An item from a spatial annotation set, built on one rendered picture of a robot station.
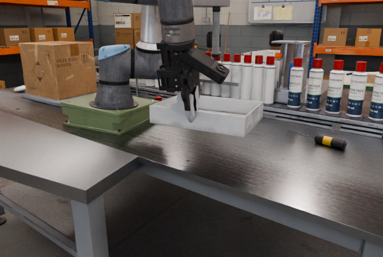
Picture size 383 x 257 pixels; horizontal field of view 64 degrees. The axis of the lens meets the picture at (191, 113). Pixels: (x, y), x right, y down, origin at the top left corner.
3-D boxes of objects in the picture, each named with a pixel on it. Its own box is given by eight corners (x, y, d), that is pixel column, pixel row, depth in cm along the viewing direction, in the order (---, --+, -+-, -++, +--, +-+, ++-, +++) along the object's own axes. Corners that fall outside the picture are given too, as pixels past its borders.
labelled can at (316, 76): (320, 109, 124) (326, 58, 118) (317, 112, 120) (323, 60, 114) (307, 107, 127) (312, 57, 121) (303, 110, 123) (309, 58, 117)
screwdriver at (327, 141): (346, 148, 98) (347, 139, 97) (343, 151, 96) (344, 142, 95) (288, 133, 111) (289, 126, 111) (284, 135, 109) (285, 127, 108)
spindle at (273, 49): (282, 77, 193) (286, 30, 185) (277, 79, 186) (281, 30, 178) (269, 76, 198) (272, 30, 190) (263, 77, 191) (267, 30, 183)
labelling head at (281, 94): (305, 99, 139) (311, 41, 132) (296, 105, 129) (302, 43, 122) (275, 95, 147) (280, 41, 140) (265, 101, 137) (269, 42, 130)
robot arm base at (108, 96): (141, 104, 123) (142, 80, 121) (112, 110, 111) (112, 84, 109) (115, 98, 131) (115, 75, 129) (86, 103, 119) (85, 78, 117)
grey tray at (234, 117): (262, 117, 92) (263, 101, 90) (244, 137, 74) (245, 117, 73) (182, 107, 103) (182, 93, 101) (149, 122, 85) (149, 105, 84)
